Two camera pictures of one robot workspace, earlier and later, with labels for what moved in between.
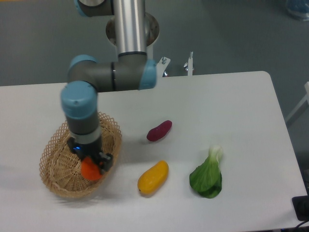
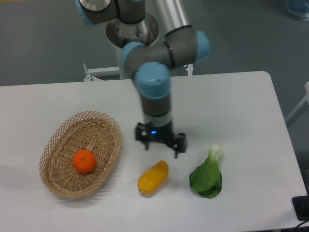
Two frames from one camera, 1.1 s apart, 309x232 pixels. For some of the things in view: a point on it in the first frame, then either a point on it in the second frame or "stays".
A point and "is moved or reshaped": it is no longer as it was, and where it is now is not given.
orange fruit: [89, 169] is moved or reshaped
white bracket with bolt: [189, 66] stays
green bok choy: [206, 179] stays
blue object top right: [298, 9] stays
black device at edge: [301, 206] stays
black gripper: [91, 150] → [163, 134]
